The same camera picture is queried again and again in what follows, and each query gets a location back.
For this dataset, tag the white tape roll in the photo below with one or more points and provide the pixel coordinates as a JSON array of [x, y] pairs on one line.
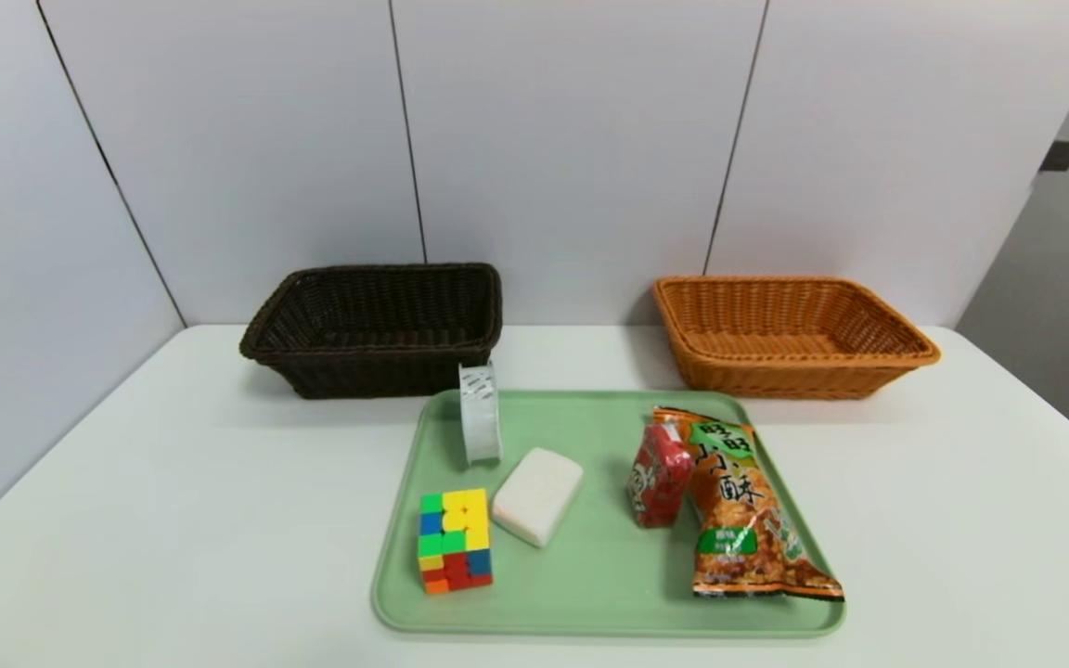
[[481, 417]]

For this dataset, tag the small red snack pack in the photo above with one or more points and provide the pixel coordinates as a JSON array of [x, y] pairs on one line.
[[660, 478]]

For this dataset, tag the multicoloured puzzle cube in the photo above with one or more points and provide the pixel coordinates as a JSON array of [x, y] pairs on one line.
[[456, 543]]

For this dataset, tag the orange snack bag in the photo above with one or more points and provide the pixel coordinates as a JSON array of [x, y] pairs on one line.
[[739, 501]]

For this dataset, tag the dark brown wicker basket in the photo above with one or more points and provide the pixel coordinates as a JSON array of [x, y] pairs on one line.
[[377, 371]]

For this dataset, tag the orange wicker basket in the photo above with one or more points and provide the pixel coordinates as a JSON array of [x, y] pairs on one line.
[[701, 334]]

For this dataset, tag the white soap bar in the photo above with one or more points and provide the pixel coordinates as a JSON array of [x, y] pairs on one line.
[[539, 496]]

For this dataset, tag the green plastic tray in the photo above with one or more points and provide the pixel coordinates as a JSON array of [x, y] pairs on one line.
[[609, 575]]

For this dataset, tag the dark wall plate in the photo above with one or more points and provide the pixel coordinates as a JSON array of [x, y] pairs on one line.
[[1060, 156]]

